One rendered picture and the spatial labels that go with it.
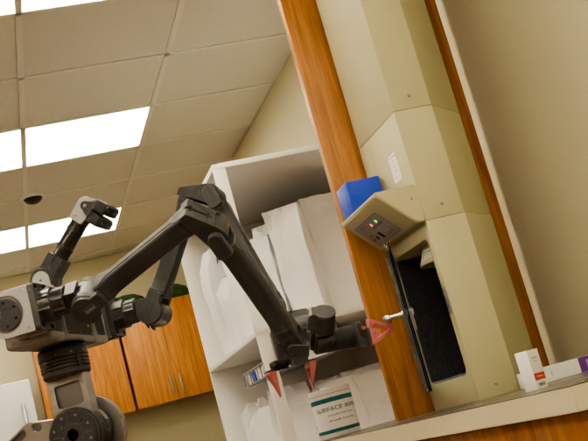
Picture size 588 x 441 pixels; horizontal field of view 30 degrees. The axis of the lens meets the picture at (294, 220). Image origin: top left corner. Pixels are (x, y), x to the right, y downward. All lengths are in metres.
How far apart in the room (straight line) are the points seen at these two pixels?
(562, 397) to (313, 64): 1.77
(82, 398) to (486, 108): 1.45
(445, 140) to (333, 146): 0.42
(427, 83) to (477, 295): 0.58
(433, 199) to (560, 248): 0.46
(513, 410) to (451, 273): 0.95
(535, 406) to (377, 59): 1.34
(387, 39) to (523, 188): 0.63
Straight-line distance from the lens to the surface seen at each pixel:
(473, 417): 2.03
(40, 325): 2.75
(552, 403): 1.75
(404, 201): 2.78
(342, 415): 3.32
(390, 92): 2.86
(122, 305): 3.22
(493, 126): 3.29
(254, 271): 2.65
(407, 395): 3.08
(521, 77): 3.10
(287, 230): 4.03
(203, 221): 2.56
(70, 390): 3.02
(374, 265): 3.11
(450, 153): 2.88
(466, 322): 2.76
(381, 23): 2.93
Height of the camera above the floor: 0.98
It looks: 11 degrees up
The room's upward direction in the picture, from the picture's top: 15 degrees counter-clockwise
